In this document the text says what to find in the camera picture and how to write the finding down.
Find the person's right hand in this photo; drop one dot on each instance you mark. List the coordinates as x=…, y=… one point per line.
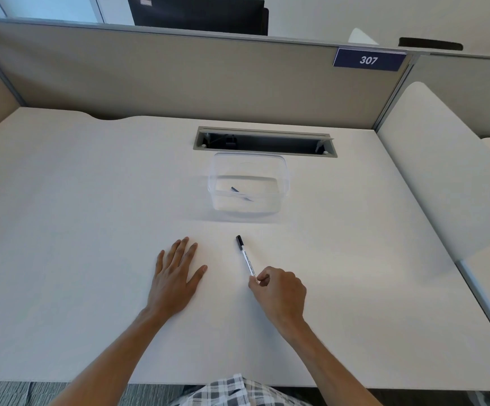
x=281, y=295

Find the person's left hand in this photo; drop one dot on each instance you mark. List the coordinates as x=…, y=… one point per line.
x=171, y=287

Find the white pen with black cap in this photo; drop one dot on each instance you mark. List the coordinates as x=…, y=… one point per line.
x=245, y=257

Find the old pen refill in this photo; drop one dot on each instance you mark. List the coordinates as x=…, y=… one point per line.
x=235, y=190

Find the person's right forearm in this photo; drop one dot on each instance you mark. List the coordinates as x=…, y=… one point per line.
x=334, y=372

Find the person's left forearm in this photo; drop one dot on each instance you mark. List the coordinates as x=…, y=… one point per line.
x=105, y=363

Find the clear plastic container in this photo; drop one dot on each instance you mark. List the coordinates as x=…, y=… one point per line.
x=266, y=202

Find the plaid shorts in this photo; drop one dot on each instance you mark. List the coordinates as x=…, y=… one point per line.
x=240, y=395

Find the white rounded side divider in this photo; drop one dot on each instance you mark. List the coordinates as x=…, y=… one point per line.
x=435, y=164

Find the blue number sign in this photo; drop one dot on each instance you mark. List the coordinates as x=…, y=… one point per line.
x=369, y=59

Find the white divider tip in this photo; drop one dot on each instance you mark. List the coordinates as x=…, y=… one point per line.
x=361, y=38

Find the beige neighbouring partition panel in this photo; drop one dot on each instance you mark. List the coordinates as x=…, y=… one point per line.
x=465, y=92

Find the black monitor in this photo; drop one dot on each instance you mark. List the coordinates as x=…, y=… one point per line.
x=198, y=14

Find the black chair back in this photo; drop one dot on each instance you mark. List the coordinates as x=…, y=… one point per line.
x=430, y=43

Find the glass door with metal frame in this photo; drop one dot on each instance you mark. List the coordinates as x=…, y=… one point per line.
x=42, y=6

